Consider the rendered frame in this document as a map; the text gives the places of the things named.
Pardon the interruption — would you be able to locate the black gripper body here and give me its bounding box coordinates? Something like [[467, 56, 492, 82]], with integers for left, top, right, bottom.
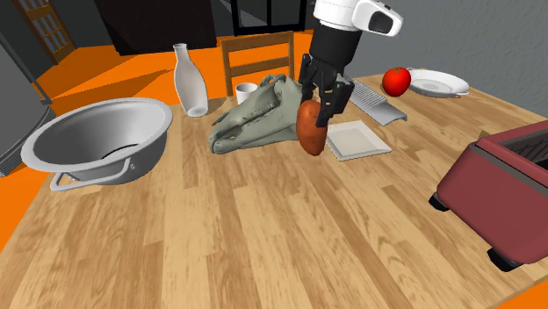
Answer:
[[307, 18, 364, 79]]

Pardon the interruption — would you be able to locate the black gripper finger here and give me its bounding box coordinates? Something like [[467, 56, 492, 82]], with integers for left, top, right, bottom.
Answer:
[[315, 73, 356, 128], [298, 53, 323, 104]]

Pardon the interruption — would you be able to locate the brown potato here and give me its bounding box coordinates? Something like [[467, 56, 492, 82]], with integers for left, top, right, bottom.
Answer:
[[295, 99, 329, 157]]

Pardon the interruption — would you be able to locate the grey metal grater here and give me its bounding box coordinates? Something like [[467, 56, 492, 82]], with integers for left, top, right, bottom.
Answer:
[[348, 79, 408, 127]]

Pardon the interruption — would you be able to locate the white square plate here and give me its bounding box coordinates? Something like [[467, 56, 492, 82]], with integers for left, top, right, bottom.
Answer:
[[325, 119, 393, 162]]

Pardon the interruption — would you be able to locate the wooden chair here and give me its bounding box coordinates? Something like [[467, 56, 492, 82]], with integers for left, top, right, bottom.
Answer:
[[220, 30, 296, 98]]

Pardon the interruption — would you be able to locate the red tomato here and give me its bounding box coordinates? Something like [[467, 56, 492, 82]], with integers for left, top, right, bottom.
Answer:
[[381, 66, 413, 98]]

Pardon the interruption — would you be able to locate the white cup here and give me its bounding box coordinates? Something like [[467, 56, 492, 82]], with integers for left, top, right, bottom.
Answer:
[[234, 82, 260, 105]]

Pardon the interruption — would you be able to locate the grey-green animal skull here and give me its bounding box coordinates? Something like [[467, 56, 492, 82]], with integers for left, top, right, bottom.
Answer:
[[207, 74, 306, 155]]

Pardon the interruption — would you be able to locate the black-framed window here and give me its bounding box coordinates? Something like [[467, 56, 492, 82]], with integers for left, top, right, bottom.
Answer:
[[230, 0, 309, 37]]

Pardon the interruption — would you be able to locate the white round plate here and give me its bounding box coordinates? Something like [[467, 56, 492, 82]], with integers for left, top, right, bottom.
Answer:
[[405, 67, 471, 99]]

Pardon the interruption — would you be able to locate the white bottle vase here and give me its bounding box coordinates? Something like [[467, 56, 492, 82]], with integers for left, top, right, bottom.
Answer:
[[172, 42, 210, 119]]

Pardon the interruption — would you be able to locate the wooden table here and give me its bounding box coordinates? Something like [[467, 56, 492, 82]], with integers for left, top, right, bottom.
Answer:
[[0, 67, 548, 309]]

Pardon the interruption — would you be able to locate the dark cabinet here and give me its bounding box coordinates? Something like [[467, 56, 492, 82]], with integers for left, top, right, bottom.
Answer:
[[93, 0, 218, 57]]

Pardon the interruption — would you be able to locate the red toaster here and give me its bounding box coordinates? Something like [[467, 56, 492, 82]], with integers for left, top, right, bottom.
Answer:
[[429, 120, 548, 273]]

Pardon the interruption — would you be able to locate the wooden door with panes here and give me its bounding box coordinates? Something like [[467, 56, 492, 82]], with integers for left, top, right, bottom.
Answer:
[[11, 0, 77, 66]]

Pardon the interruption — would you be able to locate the grey refrigerator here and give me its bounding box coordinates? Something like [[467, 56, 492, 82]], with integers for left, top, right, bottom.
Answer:
[[0, 32, 58, 178]]

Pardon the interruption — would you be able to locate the grey metal bowl with handle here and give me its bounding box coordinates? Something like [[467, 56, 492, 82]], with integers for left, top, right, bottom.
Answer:
[[20, 97, 174, 192]]

